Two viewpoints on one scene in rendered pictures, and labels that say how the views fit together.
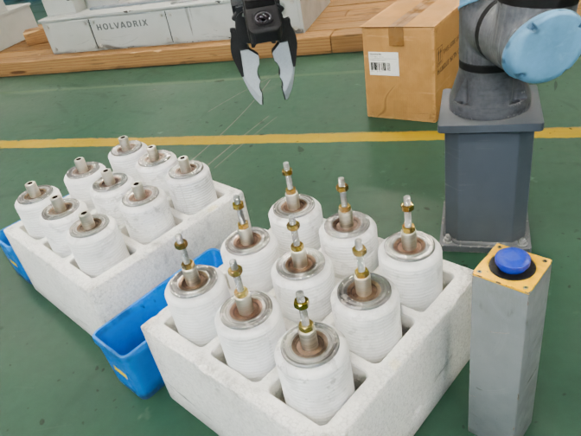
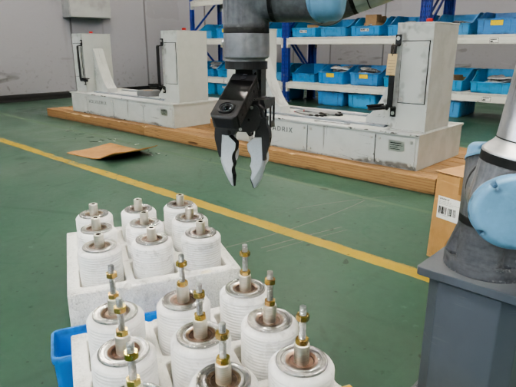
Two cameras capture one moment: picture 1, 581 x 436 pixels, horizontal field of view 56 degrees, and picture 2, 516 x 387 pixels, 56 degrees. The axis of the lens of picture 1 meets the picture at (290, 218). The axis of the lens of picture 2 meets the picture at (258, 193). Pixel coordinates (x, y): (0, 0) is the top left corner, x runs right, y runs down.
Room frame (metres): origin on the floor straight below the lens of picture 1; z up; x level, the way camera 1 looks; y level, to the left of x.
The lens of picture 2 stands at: (0.06, -0.32, 0.69)
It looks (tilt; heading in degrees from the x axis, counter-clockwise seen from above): 17 degrees down; 21
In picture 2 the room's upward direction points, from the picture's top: straight up
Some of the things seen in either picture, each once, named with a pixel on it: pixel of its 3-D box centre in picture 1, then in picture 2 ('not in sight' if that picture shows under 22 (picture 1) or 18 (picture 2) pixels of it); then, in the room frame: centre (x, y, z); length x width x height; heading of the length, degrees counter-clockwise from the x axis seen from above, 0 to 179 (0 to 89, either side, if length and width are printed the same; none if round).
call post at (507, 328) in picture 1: (505, 355); not in sight; (0.50, -0.25, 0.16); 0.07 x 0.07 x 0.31; 42
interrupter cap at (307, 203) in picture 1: (293, 206); (245, 288); (0.83, -0.01, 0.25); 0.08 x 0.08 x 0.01
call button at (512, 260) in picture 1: (512, 262); not in sight; (0.50, -0.25, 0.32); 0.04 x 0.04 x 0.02
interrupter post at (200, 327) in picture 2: (299, 257); (200, 327); (0.66, 0.00, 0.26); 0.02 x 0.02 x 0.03
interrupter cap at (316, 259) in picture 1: (300, 264); (200, 335); (0.66, 0.00, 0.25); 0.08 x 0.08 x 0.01
